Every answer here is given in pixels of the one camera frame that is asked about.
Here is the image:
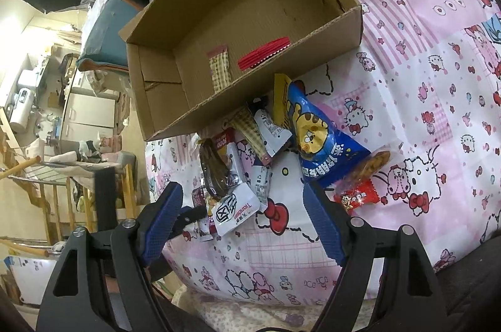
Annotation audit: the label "yellow snack packet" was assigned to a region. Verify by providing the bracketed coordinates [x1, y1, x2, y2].
[273, 73, 292, 129]

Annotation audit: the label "white black-edged snack packet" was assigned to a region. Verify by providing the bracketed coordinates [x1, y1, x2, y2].
[254, 108, 293, 156]

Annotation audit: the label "wooden rack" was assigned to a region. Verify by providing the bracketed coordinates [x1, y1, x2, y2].
[0, 154, 138, 250]

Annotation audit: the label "white plastic bag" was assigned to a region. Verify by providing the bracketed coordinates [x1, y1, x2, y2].
[87, 0, 118, 40]

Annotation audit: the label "dark brown snack packet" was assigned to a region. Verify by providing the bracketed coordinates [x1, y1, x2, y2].
[199, 138, 232, 200]

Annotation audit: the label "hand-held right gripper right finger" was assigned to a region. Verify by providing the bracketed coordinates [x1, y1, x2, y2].
[303, 183, 462, 332]

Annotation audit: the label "white kitchen appliance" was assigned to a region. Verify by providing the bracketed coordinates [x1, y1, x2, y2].
[8, 86, 39, 134]

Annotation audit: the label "checked wafer packet red end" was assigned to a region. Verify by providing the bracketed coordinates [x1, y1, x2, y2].
[231, 109, 271, 165]

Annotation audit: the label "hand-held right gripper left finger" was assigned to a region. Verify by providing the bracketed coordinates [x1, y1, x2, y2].
[35, 181, 184, 332]

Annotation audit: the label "white cabinet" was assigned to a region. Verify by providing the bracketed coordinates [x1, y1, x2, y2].
[59, 89, 119, 146]

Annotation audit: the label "blue cat snack bag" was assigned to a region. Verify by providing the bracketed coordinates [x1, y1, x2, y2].
[287, 79, 372, 189]

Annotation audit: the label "brown cardboard box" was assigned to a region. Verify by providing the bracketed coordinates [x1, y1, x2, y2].
[118, 0, 363, 142]

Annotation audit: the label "checked biscuit packet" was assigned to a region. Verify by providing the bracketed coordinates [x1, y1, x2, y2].
[209, 46, 231, 92]

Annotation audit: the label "clear bag of brown snacks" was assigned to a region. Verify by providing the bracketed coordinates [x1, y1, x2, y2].
[362, 150, 392, 182]

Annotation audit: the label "blue white snack packet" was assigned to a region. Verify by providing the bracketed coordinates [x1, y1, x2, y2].
[250, 159, 273, 212]

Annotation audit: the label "red ridged snack packet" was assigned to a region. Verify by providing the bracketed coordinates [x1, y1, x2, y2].
[238, 37, 291, 70]

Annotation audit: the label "cream floral sheet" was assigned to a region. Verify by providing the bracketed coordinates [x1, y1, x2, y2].
[172, 284, 353, 332]

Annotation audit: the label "clear silver small packet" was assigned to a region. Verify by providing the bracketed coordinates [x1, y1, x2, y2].
[213, 183, 261, 238]

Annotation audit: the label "small red candy packet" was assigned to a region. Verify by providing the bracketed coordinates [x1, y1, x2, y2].
[334, 177, 378, 216]

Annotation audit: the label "teal cushioned chair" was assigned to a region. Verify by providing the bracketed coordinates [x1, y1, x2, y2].
[77, 0, 146, 71]

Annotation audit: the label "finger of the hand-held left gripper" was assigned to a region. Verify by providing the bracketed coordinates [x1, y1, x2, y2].
[168, 206, 208, 239]

